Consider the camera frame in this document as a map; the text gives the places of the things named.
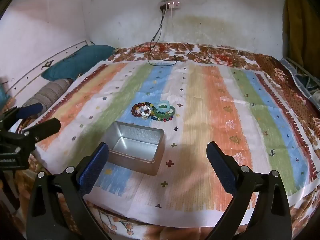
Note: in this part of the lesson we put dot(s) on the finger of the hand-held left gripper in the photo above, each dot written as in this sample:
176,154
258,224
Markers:
47,126
30,108

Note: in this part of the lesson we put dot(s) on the striped pastel cloth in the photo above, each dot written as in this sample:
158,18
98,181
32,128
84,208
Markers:
212,105

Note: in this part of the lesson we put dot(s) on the blue grey cloth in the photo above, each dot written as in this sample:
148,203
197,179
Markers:
302,75

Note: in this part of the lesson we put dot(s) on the silver metal tin box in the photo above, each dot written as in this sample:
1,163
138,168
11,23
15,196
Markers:
135,140

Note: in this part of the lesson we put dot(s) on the grey striped bolster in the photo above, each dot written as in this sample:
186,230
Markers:
47,93

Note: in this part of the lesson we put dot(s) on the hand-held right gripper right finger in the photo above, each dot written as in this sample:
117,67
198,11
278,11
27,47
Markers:
221,170

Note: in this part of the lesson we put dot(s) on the teal pillow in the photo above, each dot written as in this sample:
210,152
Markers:
75,62

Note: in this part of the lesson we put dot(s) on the green jade bangle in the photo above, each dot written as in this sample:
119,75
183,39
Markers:
172,110

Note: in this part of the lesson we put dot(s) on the white power strip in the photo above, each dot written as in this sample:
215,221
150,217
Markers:
172,5

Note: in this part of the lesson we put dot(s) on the yellow curtain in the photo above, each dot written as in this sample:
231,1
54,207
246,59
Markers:
300,25

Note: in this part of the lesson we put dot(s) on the white bed headboard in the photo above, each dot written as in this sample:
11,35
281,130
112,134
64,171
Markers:
32,72

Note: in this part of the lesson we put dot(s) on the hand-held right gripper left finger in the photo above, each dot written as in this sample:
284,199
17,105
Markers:
93,170

